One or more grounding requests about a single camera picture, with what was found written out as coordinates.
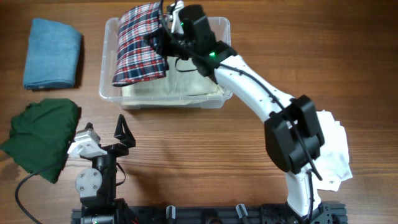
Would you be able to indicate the folded blue towel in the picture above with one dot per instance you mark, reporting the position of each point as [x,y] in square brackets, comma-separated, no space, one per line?
[52,55]

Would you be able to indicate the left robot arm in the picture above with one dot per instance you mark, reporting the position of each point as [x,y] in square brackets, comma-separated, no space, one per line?
[97,185]

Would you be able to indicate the plaid shirt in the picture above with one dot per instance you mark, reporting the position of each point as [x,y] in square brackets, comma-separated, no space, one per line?
[139,37]

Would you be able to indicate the clear plastic storage container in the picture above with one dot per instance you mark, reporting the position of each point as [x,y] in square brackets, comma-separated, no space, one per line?
[113,94]

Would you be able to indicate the white garment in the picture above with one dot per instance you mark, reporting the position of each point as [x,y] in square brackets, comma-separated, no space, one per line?
[333,163]

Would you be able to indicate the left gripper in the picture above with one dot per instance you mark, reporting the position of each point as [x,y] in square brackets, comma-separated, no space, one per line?
[127,139]

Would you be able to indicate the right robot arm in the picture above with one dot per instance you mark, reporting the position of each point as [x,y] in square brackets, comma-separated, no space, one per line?
[292,129]

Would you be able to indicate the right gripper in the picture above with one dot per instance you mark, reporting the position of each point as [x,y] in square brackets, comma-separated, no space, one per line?
[164,45]

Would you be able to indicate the dark green garment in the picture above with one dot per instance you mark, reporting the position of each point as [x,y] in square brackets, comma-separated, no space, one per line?
[40,136]

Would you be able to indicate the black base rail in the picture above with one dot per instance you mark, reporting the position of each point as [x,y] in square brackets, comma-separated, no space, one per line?
[330,213]

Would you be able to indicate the cream cloth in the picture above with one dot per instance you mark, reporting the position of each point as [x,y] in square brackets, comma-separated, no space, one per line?
[181,86]

